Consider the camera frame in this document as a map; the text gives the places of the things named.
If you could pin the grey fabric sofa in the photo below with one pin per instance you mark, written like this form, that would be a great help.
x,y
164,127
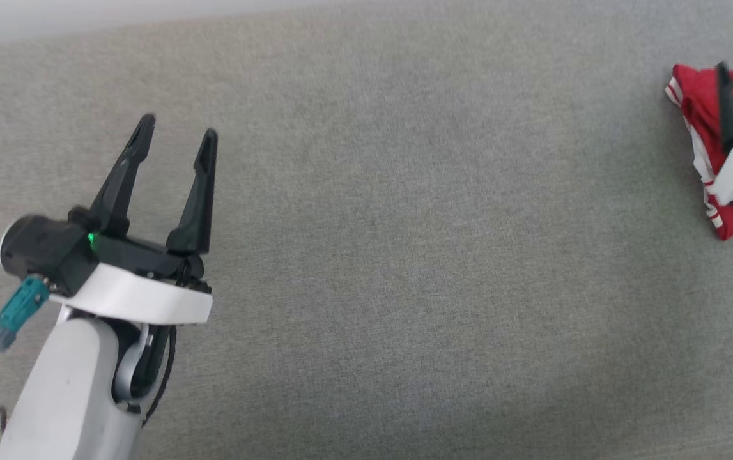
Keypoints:
x,y
404,223

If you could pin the teal left camera connector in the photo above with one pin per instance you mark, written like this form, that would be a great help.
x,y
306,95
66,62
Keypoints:
x,y
18,313

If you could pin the red white basketball garment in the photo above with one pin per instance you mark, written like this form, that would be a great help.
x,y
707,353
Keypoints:
x,y
698,108

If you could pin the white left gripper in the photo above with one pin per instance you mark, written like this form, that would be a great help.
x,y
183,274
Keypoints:
x,y
136,291

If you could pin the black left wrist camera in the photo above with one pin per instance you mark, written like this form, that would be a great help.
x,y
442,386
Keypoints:
x,y
43,249

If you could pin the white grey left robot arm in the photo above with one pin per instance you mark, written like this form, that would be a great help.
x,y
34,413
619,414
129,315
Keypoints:
x,y
66,390

